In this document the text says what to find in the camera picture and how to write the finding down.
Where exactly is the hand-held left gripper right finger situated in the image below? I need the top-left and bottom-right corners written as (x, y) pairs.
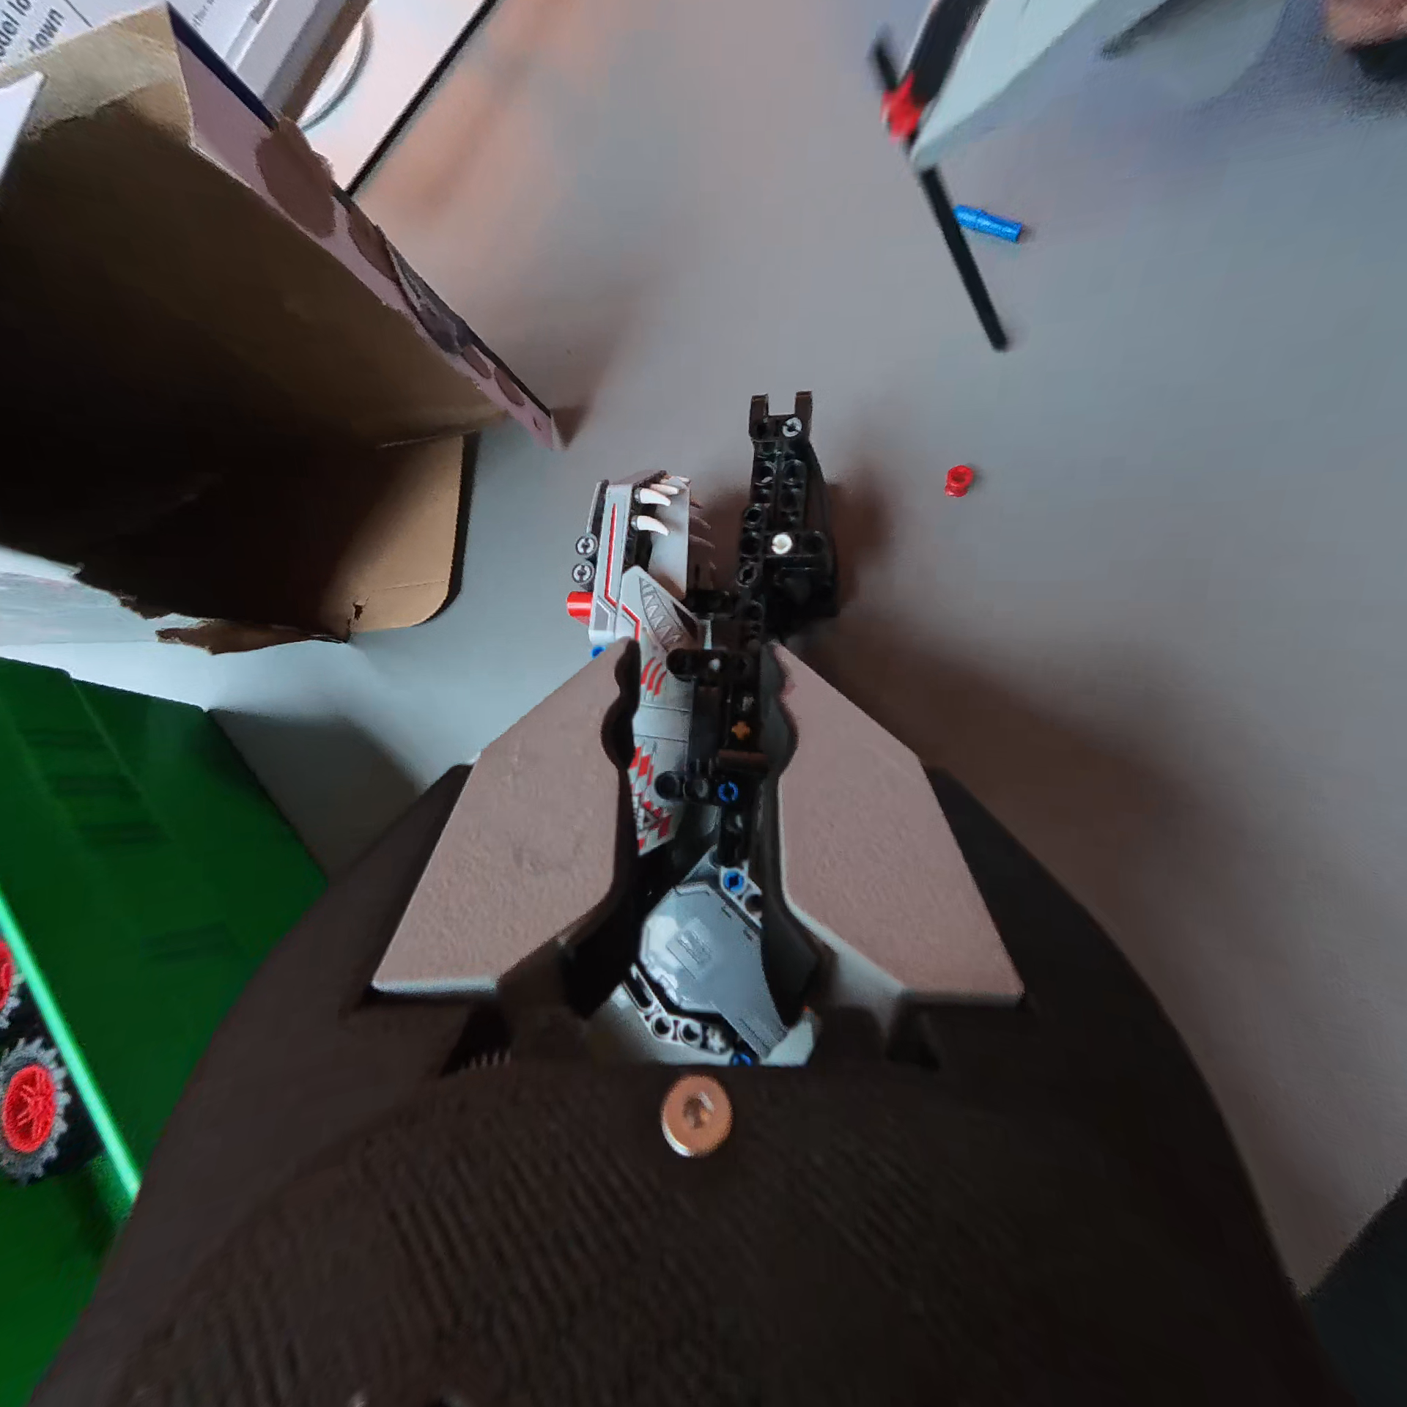
top-left (766, 646), bottom-right (1026, 1011)

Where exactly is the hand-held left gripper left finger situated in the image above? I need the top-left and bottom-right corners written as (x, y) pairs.
top-left (371, 639), bottom-right (642, 1015)

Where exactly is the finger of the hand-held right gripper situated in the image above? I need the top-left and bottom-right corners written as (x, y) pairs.
top-left (895, 0), bottom-right (1288, 171)

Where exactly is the black lego axle red bush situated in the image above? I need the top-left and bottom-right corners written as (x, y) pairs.
top-left (868, 0), bottom-right (1011, 353)

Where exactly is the grey red lego vehicle model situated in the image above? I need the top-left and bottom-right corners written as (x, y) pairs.
top-left (566, 390), bottom-right (843, 1070)

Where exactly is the black lego set box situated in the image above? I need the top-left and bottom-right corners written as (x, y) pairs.
top-left (0, 4), bottom-right (557, 658)

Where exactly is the person's right hand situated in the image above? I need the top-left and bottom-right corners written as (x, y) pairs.
top-left (1323, 0), bottom-right (1407, 51)

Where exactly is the green plastic bin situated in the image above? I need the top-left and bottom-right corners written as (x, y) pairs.
top-left (0, 659), bottom-right (331, 1407)

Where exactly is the printed instruction sheet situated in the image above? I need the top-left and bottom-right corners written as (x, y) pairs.
top-left (0, 0), bottom-right (111, 67)

